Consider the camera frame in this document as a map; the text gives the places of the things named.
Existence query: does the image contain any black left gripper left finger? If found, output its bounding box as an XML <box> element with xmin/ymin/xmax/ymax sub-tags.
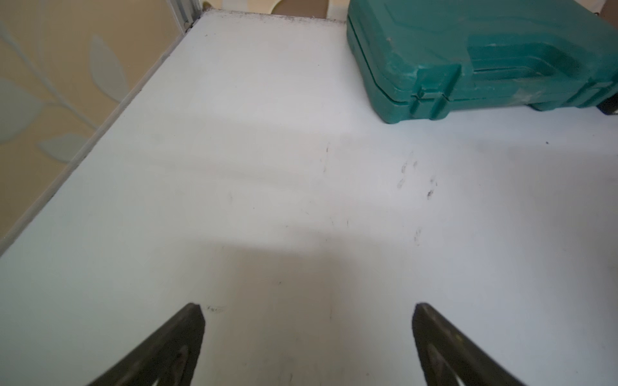
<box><xmin>91</xmin><ymin>303</ymin><xmax>205</xmax><ymax>385</ymax></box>

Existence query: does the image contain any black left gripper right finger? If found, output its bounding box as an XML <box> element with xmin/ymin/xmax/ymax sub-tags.
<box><xmin>411</xmin><ymin>302</ymin><xmax>522</xmax><ymax>385</ymax></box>

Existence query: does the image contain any green plastic tool case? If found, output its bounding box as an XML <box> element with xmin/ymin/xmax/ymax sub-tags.
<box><xmin>347</xmin><ymin>1</ymin><xmax>617</xmax><ymax>124</ymax></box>

